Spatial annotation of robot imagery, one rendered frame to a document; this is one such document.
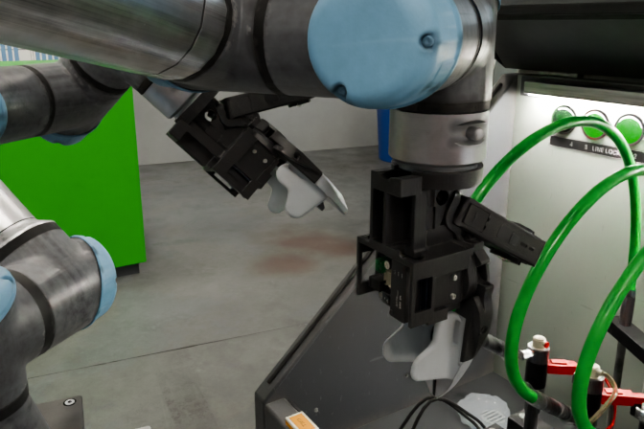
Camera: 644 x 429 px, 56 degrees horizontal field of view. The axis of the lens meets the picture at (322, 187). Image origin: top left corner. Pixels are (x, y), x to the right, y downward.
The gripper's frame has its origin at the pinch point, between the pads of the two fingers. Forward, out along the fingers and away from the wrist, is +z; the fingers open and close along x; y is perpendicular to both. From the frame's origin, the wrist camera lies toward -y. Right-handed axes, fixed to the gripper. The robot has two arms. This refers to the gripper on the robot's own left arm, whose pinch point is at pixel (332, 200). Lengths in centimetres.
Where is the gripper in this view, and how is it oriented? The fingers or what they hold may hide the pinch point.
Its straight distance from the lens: 74.0
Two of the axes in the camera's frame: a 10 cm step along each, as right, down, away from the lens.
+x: 3.4, 0.2, -9.4
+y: -6.3, 7.5, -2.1
